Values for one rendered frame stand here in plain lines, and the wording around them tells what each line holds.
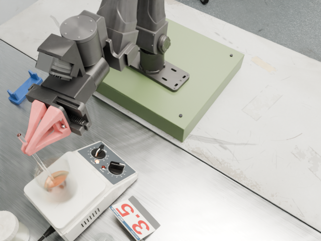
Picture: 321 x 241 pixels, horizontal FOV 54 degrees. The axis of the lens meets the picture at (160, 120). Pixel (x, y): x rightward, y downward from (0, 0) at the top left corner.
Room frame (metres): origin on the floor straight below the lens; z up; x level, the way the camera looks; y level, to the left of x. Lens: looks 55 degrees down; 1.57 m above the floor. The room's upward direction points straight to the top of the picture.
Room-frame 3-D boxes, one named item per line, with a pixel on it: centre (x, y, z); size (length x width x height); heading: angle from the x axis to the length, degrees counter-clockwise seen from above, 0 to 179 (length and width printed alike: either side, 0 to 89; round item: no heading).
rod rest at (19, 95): (0.57, 0.37, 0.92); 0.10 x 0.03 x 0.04; 151
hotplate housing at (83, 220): (0.26, 0.17, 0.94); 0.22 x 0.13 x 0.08; 137
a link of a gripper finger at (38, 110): (0.27, 0.18, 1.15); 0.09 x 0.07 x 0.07; 154
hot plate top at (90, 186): (0.25, 0.19, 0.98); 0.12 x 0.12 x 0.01; 47
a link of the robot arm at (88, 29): (0.42, 0.11, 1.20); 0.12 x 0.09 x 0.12; 151
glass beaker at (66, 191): (0.24, 0.19, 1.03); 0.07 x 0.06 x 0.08; 152
